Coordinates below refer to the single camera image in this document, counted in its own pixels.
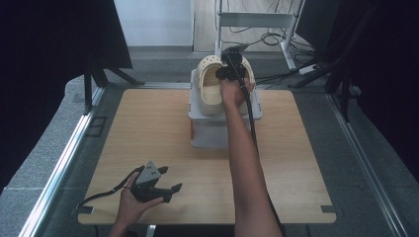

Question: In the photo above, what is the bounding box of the tangle of black floor cables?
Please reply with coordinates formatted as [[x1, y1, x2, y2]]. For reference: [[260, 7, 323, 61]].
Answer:
[[218, 0, 318, 47]]

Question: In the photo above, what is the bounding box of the person's right hand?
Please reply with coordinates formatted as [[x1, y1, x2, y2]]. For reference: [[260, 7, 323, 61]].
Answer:
[[219, 77, 256, 111]]

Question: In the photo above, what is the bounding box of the black tripod stand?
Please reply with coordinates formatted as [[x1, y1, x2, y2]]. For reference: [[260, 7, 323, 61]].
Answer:
[[289, 48, 361, 123], [82, 60, 146, 114]]

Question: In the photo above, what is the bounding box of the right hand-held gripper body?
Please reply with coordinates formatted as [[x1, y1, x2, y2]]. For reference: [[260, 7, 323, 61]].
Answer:
[[220, 42, 251, 82]]

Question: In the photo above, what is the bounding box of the person's left hand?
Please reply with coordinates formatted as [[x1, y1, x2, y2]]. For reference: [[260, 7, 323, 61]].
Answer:
[[116, 172, 166, 226]]

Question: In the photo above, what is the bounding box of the grey two-tier shoe rack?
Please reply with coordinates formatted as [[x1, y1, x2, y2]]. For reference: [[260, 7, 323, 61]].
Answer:
[[188, 68, 264, 150]]

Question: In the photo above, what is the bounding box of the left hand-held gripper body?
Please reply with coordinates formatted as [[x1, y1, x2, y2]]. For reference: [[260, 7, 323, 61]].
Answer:
[[129, 160, 174, 203]]

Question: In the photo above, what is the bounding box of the aluminium floor rail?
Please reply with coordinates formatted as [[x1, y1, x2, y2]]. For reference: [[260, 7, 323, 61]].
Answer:
[[19, 86, 107, 237], [325, 93, 410, 237]]

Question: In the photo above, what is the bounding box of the white metal stand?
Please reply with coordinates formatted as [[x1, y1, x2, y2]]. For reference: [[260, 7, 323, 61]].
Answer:
[[213, 0, 306, 72]]

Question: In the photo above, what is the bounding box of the left hand-held gripper black cable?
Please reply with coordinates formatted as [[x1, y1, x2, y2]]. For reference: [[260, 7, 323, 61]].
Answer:
[[75, 165, 146, 211]]

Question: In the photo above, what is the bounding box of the black curtain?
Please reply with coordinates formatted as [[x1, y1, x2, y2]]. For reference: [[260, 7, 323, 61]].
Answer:
[[0, 0, 133, 196], [295, 0, 419, 183]]

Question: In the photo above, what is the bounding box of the white power strip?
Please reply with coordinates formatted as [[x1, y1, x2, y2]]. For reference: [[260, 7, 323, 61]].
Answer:
[[297, 63, 321, 76]]

